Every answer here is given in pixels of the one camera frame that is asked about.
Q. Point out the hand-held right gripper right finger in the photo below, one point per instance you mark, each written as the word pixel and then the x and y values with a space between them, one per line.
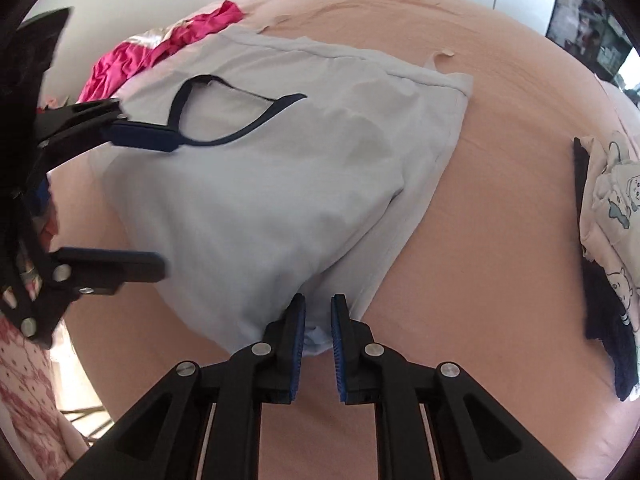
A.
pixel 336 345

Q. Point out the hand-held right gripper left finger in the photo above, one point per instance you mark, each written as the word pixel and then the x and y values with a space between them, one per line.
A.
pixel 297 330

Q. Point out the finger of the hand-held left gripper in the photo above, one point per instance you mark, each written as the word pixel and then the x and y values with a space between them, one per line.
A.
pixel 140 267
pixel 145 136

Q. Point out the grey t-shirt with navy trim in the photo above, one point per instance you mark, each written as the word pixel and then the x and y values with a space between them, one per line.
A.
pixel 280 160

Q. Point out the magenta garment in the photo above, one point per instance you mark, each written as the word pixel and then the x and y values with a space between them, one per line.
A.
pixel 130 60

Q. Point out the pale pink garment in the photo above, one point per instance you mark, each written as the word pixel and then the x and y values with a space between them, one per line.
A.
pixel 145 36

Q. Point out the red patterned white cloth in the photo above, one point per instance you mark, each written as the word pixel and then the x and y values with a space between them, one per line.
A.
pixel 25 400

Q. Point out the peach bed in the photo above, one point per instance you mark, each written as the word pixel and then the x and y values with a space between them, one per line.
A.
pixel 500 260

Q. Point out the dark flat screen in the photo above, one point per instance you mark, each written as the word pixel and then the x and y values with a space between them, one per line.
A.
pixel 580 20

